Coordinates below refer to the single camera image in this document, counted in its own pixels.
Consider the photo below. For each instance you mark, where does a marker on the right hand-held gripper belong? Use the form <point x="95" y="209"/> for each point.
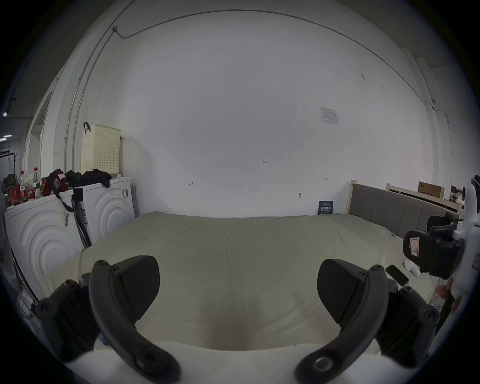
<point x="470" y="240"/>

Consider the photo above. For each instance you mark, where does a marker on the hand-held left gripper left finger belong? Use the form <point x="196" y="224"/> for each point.
<point x="112" y="315"/>

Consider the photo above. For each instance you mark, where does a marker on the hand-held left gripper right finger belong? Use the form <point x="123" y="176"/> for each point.
<point x="369" y="311"/>

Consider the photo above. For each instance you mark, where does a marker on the person's right hand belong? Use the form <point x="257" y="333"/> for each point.
<point x="444" y="292"/>

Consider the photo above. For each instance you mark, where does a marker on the small white object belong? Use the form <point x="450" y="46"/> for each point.
<point x="412" y="268"/>

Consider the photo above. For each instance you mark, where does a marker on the black phone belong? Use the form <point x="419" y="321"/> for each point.
<point x="397" y="275"/>

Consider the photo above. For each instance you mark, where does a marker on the brown carton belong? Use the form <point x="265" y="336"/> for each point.
<point x="432" y="189"/>

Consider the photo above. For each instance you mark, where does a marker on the grey padded headboard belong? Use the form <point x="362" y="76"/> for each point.
<point x="382" y="210"/>

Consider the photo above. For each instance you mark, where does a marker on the white washing machine with bottles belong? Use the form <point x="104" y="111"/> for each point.
<point x="41" y="240"/>

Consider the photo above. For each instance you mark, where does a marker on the white washing machine with basket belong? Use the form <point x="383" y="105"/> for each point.
<point x="107" y="210"/>

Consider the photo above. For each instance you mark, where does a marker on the small blue sign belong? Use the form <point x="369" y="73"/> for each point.
<point x="325" y="207"/>

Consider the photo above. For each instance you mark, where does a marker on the bed with pale green sheet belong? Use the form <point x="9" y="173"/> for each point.
<point x="240" y="258"/>

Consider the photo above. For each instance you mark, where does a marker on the white paper notice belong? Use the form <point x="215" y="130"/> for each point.
<point x="329" y="116"/>

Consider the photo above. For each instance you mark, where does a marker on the pale wooden bed frame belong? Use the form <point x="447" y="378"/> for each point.
<point x="423" y="200"/>

